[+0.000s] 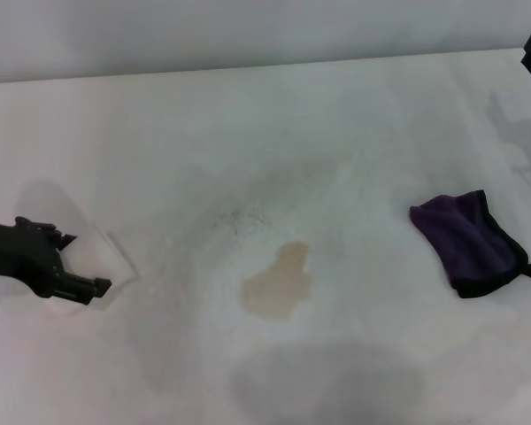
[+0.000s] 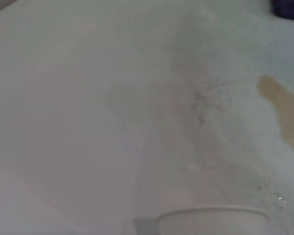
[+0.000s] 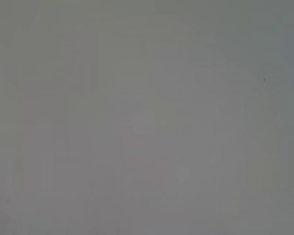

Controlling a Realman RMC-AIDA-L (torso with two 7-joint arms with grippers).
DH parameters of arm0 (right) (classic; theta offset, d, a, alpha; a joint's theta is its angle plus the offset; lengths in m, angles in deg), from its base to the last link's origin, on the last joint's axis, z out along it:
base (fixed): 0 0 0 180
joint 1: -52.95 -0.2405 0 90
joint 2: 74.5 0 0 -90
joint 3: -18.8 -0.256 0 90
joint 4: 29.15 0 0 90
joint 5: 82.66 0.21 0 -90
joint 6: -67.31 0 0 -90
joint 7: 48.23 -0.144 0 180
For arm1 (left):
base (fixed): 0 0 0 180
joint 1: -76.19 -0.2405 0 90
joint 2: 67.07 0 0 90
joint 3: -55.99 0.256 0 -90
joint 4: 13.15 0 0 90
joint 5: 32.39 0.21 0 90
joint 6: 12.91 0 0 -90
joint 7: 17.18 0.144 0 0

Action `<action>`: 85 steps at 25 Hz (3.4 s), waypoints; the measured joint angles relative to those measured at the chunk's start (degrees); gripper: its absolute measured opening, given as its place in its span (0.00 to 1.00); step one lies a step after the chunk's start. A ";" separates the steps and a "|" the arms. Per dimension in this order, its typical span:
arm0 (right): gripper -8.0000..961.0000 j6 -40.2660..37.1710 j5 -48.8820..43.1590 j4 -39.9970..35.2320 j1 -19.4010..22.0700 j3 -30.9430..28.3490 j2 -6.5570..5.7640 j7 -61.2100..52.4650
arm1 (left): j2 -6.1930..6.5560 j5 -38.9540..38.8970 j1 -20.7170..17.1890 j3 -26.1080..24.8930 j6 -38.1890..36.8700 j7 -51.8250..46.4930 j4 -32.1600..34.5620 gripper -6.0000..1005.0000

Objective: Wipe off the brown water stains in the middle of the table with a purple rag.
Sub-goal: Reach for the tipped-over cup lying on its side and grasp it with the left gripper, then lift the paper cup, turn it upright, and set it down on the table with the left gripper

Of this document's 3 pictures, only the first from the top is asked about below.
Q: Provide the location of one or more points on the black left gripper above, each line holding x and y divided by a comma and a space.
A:
13, 252

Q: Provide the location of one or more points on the brown water stain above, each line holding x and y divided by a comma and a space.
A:
279, 283

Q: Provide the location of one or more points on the purple rag with black trim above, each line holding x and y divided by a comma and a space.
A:
469, 241

